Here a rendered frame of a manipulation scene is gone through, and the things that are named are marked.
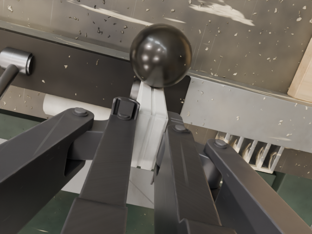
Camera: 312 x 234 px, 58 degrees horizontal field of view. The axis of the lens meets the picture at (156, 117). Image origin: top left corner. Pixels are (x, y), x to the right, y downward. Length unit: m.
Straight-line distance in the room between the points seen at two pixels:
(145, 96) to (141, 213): 0.32
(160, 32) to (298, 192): 0.37
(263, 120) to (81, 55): 0.19
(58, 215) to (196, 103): 0.25
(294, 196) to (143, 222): 0.23
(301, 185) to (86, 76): 0.35
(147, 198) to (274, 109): 2.51
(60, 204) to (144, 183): 2.36
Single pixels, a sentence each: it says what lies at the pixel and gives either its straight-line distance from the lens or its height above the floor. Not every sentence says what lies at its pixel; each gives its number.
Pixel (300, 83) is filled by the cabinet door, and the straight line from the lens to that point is 0.34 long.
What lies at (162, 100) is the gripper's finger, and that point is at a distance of 0.16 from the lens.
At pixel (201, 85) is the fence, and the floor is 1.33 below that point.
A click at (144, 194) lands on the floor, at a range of 2.81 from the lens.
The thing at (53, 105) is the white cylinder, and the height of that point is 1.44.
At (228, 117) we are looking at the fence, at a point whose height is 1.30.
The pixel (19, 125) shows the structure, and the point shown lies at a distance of 0.43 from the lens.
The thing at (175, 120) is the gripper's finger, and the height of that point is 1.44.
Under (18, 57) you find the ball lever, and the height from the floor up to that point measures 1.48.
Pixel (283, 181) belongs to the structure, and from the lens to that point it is 0.46.
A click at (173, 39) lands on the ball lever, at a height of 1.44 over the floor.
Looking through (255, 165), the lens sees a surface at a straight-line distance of 0.35.
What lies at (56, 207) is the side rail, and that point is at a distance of 0.44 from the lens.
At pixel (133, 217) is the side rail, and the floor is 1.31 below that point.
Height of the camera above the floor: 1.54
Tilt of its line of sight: 37 degrees down
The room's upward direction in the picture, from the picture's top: 90 degrees counter-clockwise
